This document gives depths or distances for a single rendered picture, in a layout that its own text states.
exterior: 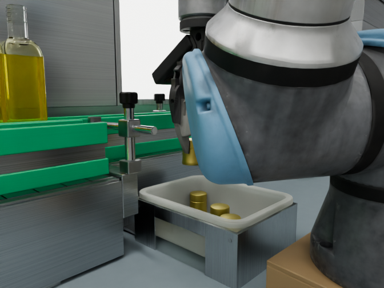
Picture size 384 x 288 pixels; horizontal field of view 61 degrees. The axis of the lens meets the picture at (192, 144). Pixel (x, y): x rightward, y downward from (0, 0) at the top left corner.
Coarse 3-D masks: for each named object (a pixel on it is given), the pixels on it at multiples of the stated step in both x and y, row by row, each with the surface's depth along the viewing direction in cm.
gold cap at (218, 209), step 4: (212, 204) 57; (216, 204) 57; (220, 204) 57; (224, 204) 57; (212, 208) 56; (216, 208) 55; (220, 208) 55; (224, 208) 55; (228, 208) 56; (212, 212) 56; (216, 212) 55; (220, 212) 55; (224, 212) 55; (228, 212) 56
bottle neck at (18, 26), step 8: (8, 8) 49; (16, 8) 49; (24, 8) 50; (8, 16) 49; (16, 16) 49; (24, 16) 50; (8, 24) 50; (16, 24) 49; (24, 24) 50; (8, 32) 50; (16, 32) 50; (24, 32) 50
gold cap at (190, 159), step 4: (192, 144) 55; (192, 148) 55; (192, 152) 55; (184, 156) 56; (188, 156) 55; (192, 156) 55; (184, 160) 56; (188, 160) 55; (192, 160) 55; (196, 160) 55; (184, 164) 56; (188, 164) 55; (192, 164) 55; (196, 164) 55
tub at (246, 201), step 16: (192, 176) 66; (144, 192) 55; (160, 192) 59; (176, 192) 62; (208, 192) 66; (224, 192) 63; (240, 192) 60; (256, 192) 58; (272, 192) 56; (176, 208) 49; (192, 208) 47; (208, 208) 66; (240, 208) 60; (256, 208) 58; (272, 208) 47; (224, 224) 43; (240, 224) 42
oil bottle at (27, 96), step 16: (16, 48) 49; (32, 48) 50; (16, 64) 49; (32, 64) 50; (16, 80) 49; (32, 80) 51; (16, 96) 49; (32, 96) 51; (16, 112) 49; (32, 112) 51
